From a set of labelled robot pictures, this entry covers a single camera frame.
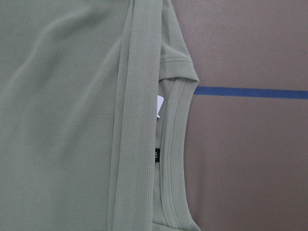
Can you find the olive green long-sleeve shirt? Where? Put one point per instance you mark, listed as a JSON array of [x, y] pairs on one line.
[[81, 148]]

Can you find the white shirt price tag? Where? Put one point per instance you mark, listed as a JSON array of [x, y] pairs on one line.
[[160, 101]]

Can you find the blue tape line crosswise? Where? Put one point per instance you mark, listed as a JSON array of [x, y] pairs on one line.
[[249, 92]]

